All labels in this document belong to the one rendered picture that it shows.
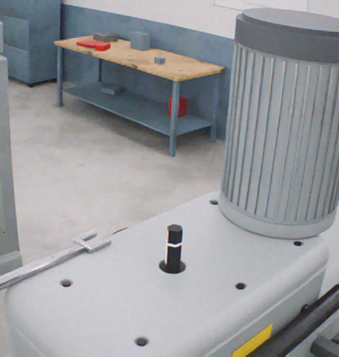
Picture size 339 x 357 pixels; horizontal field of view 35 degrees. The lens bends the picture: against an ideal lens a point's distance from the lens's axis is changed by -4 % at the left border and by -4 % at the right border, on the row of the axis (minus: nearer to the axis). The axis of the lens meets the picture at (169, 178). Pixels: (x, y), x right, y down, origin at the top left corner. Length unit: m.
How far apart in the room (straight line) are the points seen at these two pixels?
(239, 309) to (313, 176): 0.23
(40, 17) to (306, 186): 7.35
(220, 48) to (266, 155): 5.34
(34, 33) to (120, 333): 7.47
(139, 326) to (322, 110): 0.38
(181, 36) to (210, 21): 0.49
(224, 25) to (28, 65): 3.22
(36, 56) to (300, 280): 7.46
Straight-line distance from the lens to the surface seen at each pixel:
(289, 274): 0.78
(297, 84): 0.75
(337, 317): 1.12
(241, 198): 0.84
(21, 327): 0.69
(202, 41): 6.28
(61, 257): 0.76
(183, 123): 6.09
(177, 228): 0.72
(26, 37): 7.99
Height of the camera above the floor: 2.32
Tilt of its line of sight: 26 degrees down
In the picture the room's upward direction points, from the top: 3 degrees clockwise
